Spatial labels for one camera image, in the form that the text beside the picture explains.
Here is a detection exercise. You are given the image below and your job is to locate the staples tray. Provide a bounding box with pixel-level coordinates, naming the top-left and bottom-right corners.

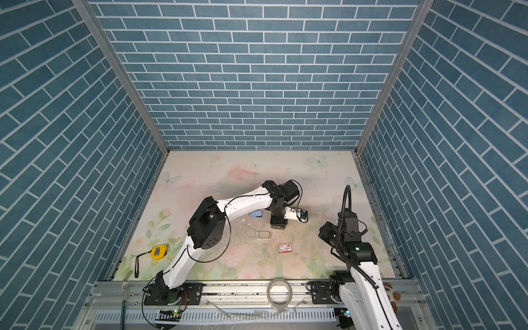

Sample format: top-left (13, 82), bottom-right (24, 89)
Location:
top-left (256, 230), bottom-right (272, 239)

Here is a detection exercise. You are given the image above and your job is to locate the red staples box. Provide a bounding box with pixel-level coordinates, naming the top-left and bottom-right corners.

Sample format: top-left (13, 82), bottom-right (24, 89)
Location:
top-left (278, 243), bottom-right (292, 253)

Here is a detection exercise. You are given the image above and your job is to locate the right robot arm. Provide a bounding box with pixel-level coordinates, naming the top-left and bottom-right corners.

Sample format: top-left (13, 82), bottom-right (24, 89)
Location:
top-left (318, 208), bottom-right (402, 329)

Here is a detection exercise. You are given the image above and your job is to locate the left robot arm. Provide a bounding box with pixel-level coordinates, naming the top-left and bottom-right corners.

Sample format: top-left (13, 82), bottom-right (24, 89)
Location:
top-left (154, 180), bottom-right (308, 296)

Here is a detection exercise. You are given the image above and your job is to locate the plush toy animal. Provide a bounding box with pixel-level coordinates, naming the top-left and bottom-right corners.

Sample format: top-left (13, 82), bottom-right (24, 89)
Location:
top-left (383, 282), bottom-right (402, 313)

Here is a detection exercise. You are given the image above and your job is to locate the clear tape roll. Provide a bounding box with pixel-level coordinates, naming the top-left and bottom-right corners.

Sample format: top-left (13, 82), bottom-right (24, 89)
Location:
top-left (266, 278), bottom-right (293, 313)

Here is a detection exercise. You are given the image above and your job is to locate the yellow tape measure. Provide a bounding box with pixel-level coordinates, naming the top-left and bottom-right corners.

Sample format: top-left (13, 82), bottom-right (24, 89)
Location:
top-left (150, 244), bottom-right (169, 261)

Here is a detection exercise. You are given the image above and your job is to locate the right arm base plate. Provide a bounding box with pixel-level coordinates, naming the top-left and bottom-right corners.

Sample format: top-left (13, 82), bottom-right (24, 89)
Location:
top-left (305, 280), bottom-right (342, 305)

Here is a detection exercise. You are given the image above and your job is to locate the aluminium front rail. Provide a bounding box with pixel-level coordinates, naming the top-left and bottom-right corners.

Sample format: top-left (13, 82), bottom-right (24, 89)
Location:
top-left (73, 279), bottom-right (434, 330)

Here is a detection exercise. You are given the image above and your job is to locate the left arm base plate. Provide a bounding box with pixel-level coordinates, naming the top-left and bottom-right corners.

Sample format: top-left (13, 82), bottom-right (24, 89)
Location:
top-left (143, 282), bottom-right (204, 306)

